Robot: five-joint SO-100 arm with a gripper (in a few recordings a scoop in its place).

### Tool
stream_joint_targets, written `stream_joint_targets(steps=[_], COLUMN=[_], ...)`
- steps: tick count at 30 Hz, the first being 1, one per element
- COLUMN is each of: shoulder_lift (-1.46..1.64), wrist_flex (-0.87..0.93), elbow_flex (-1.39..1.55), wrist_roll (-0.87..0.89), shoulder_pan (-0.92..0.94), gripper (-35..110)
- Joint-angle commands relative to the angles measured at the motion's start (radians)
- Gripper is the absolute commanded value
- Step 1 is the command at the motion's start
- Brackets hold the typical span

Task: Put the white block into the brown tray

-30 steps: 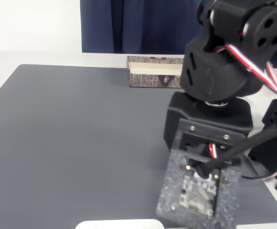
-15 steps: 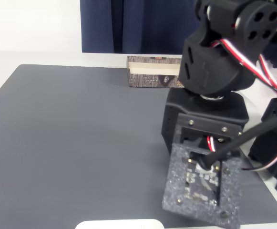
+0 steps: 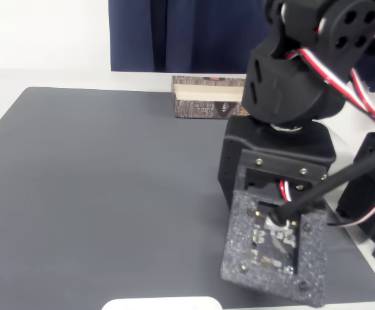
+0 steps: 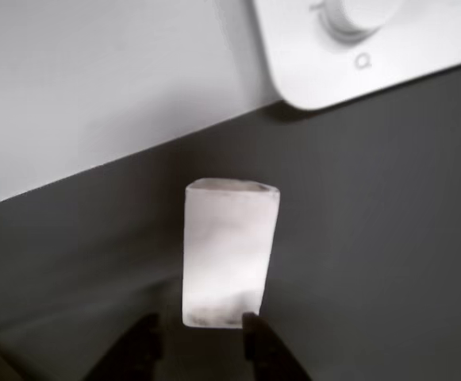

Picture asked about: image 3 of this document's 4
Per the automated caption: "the white rounded device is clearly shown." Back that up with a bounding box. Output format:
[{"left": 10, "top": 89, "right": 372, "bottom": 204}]
[{"left": 101, "top": 296, "right": 224, "bottom": 310}]

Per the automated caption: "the black camera cable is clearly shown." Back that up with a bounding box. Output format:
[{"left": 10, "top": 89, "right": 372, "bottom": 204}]
[{"left": 269, "top": 151, "right": 375, "bottom": 227}]

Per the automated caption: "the dark blue curtain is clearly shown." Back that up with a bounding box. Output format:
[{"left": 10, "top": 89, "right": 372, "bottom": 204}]
[{"left": 108, "top": 0, "right": 375, "bottom": 98}]

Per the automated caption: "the bark-patterned cardboard box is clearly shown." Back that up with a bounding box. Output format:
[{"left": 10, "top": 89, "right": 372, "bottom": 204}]
[{"left": 171, "top": 75, "right": 251, "bottom": 120}]

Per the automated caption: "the grey desk mat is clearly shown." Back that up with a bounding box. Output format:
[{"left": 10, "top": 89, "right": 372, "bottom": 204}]
[{"left": 0, "top": 86, "right": 375, "bottom": 310}]

